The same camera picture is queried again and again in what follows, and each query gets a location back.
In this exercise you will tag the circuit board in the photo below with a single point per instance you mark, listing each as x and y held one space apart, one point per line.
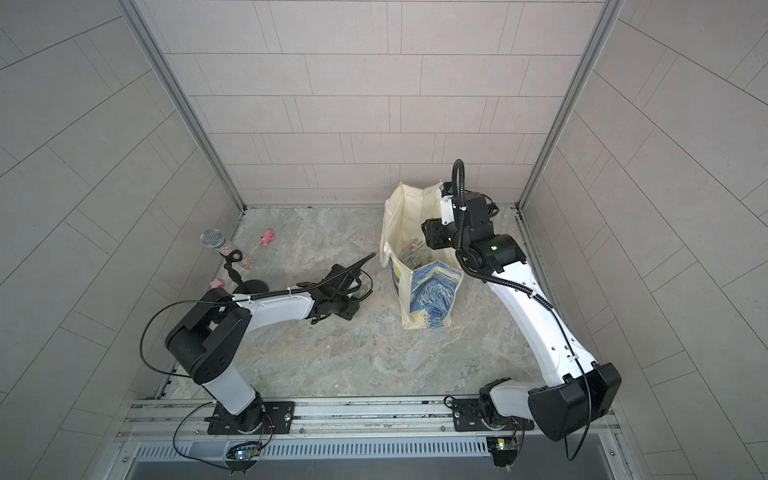
504 451
242 457

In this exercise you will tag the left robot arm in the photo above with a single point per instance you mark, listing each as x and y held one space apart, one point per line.
206 340

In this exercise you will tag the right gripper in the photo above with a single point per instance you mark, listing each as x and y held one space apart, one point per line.
435 233

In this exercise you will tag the compass set red label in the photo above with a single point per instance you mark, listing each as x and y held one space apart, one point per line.
415 255

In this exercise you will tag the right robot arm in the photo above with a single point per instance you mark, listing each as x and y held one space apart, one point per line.
577 389

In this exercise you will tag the right circuit board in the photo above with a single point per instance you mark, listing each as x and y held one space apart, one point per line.
504 451

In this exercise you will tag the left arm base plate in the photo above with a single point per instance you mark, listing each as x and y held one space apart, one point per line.
264 417

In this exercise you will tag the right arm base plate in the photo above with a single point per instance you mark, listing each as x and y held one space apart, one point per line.
476 414

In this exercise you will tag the aluminium front rail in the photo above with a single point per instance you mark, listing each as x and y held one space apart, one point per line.
173 433

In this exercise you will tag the left circuit board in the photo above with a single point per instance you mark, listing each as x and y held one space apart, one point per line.
242 457

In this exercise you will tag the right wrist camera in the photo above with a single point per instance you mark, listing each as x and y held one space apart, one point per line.
446 203

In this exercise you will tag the pink pig toy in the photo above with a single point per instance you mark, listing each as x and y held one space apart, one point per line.
267 237

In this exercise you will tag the cream canvas tote bag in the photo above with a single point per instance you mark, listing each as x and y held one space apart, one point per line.
426 295

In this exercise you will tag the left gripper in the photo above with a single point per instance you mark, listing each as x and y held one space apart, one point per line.
353 309

